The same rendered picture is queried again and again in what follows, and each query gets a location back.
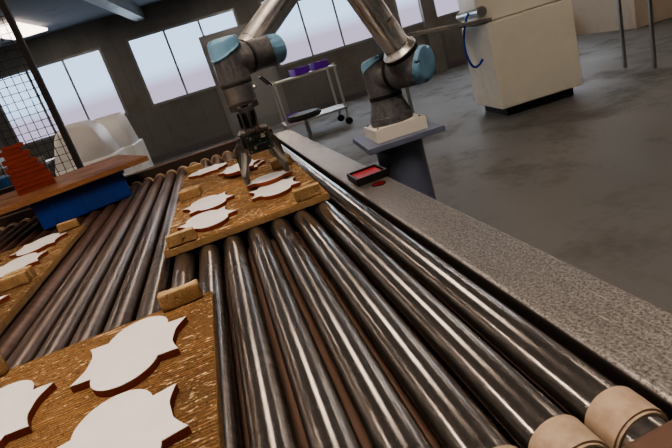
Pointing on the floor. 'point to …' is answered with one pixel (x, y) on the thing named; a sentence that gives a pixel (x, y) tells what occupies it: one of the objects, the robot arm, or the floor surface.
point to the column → (405, 157)
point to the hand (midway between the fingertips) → (267, 177)
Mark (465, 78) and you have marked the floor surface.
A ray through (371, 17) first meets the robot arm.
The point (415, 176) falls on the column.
